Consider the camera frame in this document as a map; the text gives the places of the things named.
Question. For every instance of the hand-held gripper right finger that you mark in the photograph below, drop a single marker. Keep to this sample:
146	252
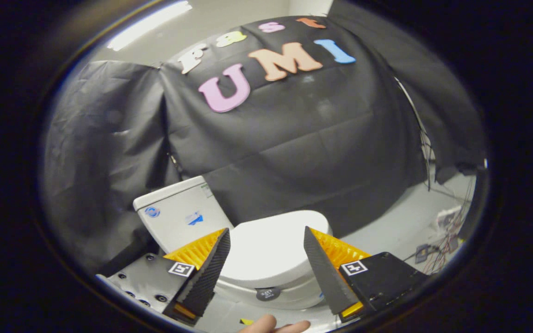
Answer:
324	277

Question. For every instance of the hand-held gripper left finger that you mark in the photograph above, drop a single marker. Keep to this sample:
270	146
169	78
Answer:
206	277

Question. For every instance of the white toilet lid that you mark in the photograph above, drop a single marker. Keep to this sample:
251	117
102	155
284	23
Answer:
271	249

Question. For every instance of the white toilet with tank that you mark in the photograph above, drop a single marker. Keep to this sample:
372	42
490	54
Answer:
174	217

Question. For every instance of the white power strip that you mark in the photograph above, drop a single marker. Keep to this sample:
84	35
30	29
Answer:
449	217

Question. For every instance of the black backdrop cloth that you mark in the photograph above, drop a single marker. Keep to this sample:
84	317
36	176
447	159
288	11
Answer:
294	138

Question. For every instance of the thin black stand rod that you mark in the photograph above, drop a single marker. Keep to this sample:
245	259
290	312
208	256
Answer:
421	134

